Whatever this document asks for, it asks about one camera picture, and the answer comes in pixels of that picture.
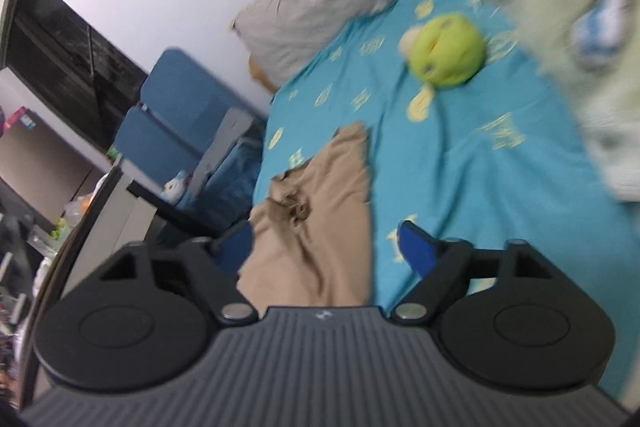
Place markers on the brown cardboard box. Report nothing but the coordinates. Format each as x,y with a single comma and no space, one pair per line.
45,157

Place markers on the dark barred window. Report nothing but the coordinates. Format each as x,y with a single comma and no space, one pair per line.
65,52

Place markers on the teal printed bed sheet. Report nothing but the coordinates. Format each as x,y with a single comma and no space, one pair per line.
475,187

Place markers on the blue covered chair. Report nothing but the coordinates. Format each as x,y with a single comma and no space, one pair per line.
150,142
200,87

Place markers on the green turtle plush toy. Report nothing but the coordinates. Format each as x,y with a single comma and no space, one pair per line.
447,49

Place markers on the small blue white plush toy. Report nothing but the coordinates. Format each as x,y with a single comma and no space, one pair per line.
176,188

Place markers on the tan printed t-shirt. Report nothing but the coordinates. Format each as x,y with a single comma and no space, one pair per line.
325,217

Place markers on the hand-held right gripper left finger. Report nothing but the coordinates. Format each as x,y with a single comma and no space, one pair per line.
239,247

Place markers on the pink container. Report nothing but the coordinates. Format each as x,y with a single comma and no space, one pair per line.
12,119

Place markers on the grey cloth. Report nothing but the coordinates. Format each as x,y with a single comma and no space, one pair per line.
225,137

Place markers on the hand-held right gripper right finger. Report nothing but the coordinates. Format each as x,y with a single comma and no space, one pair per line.
417,249

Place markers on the clear plastic bag with oranges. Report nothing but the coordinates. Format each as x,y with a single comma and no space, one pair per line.
82,203

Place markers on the pale green fleece blanket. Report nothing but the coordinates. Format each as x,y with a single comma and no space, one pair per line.
575,7

